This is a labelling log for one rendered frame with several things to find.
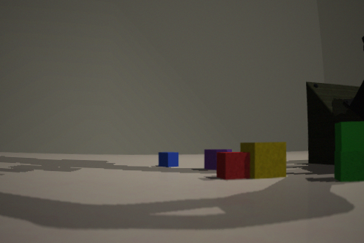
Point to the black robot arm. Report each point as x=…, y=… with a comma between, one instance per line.
x=356, y=104

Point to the red block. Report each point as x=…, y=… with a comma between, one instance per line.
x=232, y=165

